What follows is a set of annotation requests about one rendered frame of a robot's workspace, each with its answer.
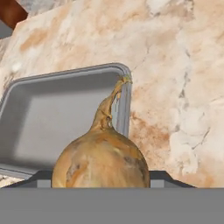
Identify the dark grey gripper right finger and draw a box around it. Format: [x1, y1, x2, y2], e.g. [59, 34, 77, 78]
[149, 170, 196, 189]

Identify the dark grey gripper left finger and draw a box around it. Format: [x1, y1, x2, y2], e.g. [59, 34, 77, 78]
[3, 170, 54, 189]

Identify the brown onion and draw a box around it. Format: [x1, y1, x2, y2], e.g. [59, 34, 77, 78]
[51, 75, 151, 189]

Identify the grey tupperware container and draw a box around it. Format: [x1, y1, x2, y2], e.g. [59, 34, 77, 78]
[0, 62, 133, 179]

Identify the brown wooden cupboard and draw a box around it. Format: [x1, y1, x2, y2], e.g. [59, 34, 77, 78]
[0, 0, 29, 31]

